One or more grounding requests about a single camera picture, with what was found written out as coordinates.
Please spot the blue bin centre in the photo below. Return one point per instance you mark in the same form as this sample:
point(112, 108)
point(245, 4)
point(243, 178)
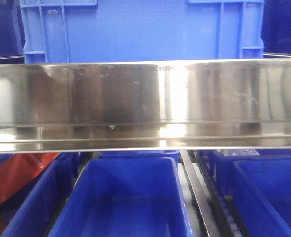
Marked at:
point(125, 198)

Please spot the blue bin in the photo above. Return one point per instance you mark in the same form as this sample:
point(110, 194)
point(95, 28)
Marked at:
point(125, 198)
point(28, 212)
point(262, 196)

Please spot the large blue crate upper shelf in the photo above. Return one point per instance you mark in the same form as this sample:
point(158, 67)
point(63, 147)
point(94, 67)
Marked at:
point(75, 31)

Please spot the blue bin right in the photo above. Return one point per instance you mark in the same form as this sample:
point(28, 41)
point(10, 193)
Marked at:
point(262, 196)

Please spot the blue bin left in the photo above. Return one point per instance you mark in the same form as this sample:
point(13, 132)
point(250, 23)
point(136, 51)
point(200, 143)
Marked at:
point(28, 212)

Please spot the red bag in bin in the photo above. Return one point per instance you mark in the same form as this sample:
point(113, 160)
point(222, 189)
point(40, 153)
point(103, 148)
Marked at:
point(20, 169)

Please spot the roller track with white wheels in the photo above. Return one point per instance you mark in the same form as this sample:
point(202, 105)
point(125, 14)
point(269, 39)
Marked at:
point(226, 217)

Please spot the dark blue crate upper right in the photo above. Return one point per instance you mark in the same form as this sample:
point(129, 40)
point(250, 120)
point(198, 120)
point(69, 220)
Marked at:
point(276, 26)

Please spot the dark blue crate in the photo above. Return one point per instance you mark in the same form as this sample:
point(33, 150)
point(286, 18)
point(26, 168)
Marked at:
point(11, 29)
point(276, 26)

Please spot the dark blue crate upper left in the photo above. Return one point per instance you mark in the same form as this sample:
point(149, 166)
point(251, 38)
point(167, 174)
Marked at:
point(11, 29)

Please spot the stainless steel shelf rail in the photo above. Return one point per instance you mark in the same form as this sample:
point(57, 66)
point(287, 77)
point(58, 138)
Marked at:
point(204, 104)

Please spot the steel divider rail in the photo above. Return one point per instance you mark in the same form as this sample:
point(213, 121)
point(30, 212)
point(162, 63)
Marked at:
point(205, 216)

